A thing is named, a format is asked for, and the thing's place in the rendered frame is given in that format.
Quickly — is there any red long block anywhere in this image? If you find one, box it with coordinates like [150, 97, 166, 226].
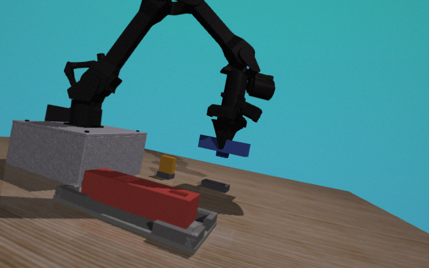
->
[81, 168, 200, 229]

